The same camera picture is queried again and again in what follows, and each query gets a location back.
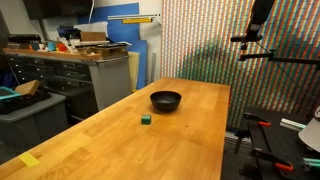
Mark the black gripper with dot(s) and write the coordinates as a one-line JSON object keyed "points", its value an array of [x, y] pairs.
{"points": [[263, 11]]}

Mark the green block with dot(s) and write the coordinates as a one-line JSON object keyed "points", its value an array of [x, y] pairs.
{"points": [[146, 119]]}

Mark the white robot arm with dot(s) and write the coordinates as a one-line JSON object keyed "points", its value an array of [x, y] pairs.
{"points": [[310, 133]]}

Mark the black bowl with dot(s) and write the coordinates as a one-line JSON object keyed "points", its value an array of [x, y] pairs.
{"points": [[165, 101]]}

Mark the silver aluminium extrusion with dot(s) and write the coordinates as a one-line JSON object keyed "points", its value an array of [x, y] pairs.
{"points": [[292, 124]]}

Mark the yellow spirit level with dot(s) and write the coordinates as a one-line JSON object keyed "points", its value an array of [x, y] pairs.
{"points": [[136, 20]]}

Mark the black perforated breadboard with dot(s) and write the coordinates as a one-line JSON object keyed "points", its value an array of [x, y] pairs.
{"points": [[286, 143]]}

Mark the blue board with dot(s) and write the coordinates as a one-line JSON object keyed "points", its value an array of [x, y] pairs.
{"points": [[128, 35]]}

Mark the beige foam board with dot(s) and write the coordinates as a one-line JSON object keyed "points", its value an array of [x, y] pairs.
{"points": [[133, 70]]}

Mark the teal aluminium extrusion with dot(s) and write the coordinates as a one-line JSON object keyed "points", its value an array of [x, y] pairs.
{"points": [[312, 162]]}

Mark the perforated grey metal cabinet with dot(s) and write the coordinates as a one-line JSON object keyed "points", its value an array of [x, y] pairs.
{"points": [[111, 81]]}

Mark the flat cardboard box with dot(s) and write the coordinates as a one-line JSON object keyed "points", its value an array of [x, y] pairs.
{"points": [[93, 36]]}

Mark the wooden bench top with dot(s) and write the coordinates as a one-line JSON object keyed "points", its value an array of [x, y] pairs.
{"points": [[50, 54]]}

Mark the dark drawer cabinet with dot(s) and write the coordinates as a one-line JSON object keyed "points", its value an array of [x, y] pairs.
{"points": [[50, 75]]}

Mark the black sensor bar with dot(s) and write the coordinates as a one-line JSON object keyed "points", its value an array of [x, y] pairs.
{"points": [[24, 38]]}

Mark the brown cardboard box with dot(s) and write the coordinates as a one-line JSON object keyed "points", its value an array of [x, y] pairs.
{"points": [[28, 88]]}

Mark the grey storage bin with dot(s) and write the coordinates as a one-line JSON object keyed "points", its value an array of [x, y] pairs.
{"points": [[31, 123]]}

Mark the teal tray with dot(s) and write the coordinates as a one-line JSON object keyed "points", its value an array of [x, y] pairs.
{"points": [[8, 92]]}

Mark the yellow sticky note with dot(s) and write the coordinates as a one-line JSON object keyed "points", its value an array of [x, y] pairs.
{"points": [[29, 159]]}

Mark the black bar camera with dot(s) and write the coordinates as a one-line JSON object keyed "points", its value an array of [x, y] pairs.
{"points": [[246, 38]]}

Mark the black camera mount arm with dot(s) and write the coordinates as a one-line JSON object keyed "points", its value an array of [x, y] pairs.
{"points": [[286, 59]]}

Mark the silver metal rail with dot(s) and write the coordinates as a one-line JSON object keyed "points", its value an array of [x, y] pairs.
{"points": [[133, 16]]}

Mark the dark wall screen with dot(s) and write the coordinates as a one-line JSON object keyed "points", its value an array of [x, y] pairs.
{"points": [[56, 8]]}

